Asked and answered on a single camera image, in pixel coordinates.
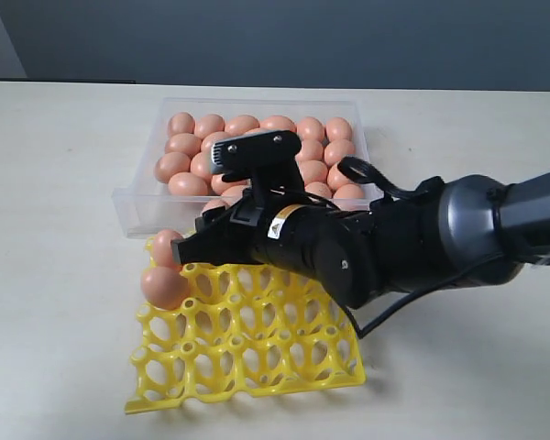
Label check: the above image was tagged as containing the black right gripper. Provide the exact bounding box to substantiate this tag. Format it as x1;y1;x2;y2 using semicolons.
170;204;385;309

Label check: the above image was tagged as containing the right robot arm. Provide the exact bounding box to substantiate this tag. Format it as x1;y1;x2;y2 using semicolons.
171;172;550;309

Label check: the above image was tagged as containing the clear plastic box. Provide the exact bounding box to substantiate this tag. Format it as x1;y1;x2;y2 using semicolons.
112;97;370;237

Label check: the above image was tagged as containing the yellow plastic egg tray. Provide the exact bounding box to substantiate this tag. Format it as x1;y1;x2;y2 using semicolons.
125;264;367;414

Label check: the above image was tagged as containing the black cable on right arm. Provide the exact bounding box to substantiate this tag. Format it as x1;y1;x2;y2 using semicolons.
265;155;550;340

